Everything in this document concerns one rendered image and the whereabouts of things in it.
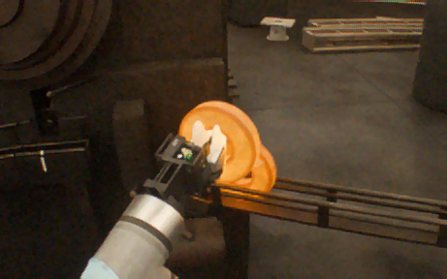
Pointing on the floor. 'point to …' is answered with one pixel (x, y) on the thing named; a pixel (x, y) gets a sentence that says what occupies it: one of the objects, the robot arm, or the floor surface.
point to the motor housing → (213, 253)
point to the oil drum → (445, 57)
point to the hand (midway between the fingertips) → (218, 134)
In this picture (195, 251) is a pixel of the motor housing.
